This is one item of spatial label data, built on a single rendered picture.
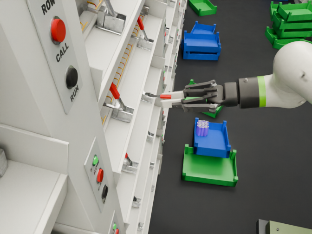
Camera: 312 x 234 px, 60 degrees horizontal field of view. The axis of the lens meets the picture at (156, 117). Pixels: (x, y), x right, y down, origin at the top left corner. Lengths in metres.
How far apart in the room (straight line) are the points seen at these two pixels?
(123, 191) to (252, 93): 0.44
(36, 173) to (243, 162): 1.53
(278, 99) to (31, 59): 0.71
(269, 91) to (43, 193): 0.68
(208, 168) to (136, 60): 1.06
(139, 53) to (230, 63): 1.75
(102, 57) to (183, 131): 1.45
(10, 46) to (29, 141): 0.09
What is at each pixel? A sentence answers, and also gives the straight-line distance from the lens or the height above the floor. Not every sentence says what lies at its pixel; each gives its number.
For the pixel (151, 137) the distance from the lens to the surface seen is 1.02.
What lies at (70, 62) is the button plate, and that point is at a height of 1.24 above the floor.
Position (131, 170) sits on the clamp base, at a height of 0.77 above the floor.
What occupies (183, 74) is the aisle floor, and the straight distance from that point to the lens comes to 2.24.
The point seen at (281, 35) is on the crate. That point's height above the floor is 0.11.
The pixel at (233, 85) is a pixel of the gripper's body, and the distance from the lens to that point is 0.83.
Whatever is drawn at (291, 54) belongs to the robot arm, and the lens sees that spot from 0.71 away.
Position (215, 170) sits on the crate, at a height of 0.00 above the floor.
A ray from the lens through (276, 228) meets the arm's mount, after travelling 1.20.
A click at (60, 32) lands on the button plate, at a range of 0.22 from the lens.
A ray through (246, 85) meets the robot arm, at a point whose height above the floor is 0.87.
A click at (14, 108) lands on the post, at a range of 0.22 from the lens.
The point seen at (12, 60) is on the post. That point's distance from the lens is 0.18.
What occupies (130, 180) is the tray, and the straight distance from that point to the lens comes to 0.71.
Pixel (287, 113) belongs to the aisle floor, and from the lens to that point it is 2.11.
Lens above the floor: 1.37
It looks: 47 degrees down
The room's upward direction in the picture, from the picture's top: straight up
